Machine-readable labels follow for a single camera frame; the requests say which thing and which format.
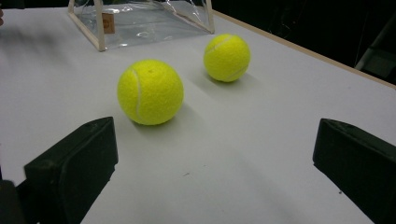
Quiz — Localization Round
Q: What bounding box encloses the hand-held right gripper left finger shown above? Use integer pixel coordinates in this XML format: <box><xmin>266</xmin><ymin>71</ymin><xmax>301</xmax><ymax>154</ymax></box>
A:
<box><xmin>23</xmin><ymin>117</ymin><xmax>120</xmax><ymax>224</ymax></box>

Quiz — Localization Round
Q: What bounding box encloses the clear bag with beige trim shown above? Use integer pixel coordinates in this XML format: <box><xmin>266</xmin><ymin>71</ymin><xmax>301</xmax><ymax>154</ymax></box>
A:
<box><xmin>67</xmin><ymin>0</ymin><xmax>216</xmax><ymax>52</ymax></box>

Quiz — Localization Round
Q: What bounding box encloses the yellow tennis ball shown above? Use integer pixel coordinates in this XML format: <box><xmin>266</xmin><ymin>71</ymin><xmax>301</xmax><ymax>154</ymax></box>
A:
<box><xmin>117</xmin><ymin>59</ymin><xmax>185</xmax><ymax>127</ymax></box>
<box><xmin>203</xmin><ymin>33</ymin><xmax>252</xmax><ymax>83</ymax></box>

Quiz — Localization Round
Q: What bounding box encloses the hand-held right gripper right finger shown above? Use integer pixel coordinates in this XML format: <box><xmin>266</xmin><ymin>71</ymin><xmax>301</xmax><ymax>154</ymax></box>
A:
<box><xmin>312</xmin><ymin>118</ymin><xmax>396</xmax><ymax>224</ymax></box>

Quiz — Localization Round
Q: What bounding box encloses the grey metal stand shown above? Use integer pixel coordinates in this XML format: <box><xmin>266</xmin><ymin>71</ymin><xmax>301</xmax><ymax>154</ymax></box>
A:
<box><xmin>354</xmin><ymin>17</ymin><xmax>396</xmax><ymax>78</ymax></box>

